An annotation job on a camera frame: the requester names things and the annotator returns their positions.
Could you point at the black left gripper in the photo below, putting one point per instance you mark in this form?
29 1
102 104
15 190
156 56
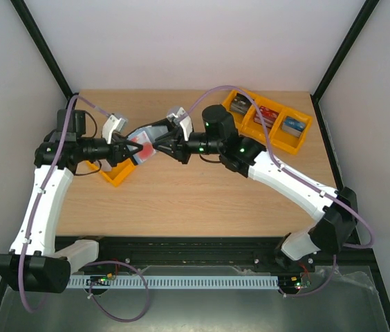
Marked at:
119 154

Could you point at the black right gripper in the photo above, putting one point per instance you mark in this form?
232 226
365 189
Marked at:
181 148

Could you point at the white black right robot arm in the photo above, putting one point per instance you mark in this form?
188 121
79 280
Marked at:
332 223

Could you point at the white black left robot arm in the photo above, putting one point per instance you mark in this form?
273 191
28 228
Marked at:
32 262

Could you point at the black card stack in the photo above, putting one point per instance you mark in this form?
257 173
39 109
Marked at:
240 104

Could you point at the red card stack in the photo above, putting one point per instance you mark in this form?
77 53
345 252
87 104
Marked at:
269 116

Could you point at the blue card stack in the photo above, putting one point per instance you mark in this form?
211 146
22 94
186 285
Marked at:
293 126

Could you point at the small yellow plastic bin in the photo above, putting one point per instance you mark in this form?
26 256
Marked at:
113 175

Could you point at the yellow three-compartment tray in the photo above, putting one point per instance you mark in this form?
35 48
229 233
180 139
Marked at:
278 138

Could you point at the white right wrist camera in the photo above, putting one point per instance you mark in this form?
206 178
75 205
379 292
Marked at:
180 118

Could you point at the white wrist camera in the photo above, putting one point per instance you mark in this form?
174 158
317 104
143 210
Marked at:
180 118
114 123

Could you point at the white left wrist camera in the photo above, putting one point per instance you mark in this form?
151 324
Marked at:
114 123

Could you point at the black aluminium frame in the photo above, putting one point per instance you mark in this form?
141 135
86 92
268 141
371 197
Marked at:
356 27

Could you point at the white slotted cable duct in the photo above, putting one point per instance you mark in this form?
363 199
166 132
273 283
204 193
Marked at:
239 282

